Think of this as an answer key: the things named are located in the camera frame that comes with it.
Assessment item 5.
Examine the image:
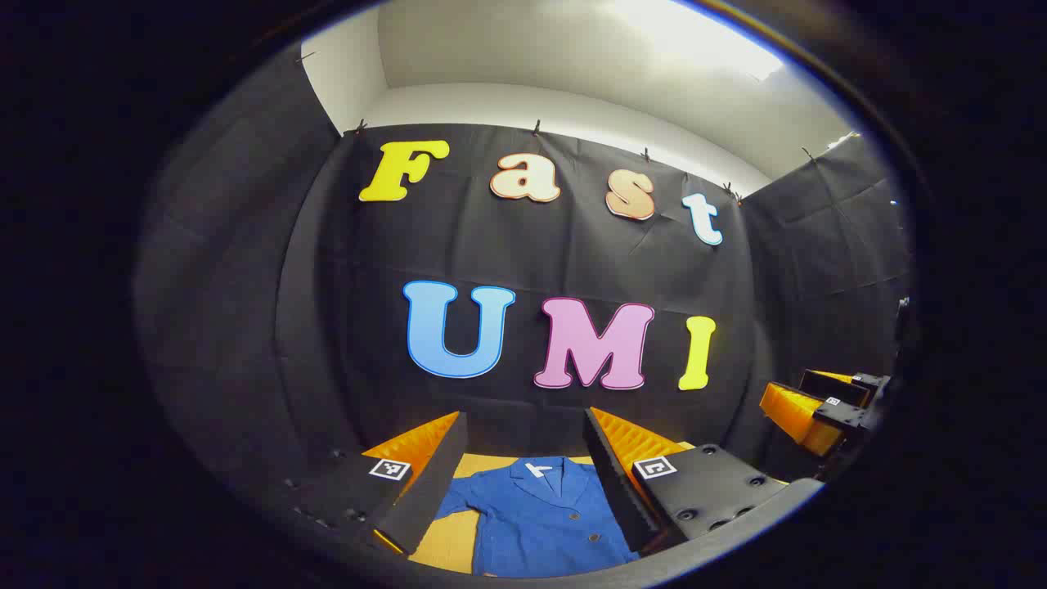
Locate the blue button shirt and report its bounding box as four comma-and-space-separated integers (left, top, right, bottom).
434, 456, 640, 578

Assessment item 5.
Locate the black backdrop cloth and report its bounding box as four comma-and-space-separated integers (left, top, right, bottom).
135, 45, 913, 524

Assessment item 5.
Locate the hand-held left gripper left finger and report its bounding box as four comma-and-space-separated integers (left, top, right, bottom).
278, 411, 469, 557

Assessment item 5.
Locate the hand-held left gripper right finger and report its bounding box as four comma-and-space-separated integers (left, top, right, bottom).
582, 407, 827, 555

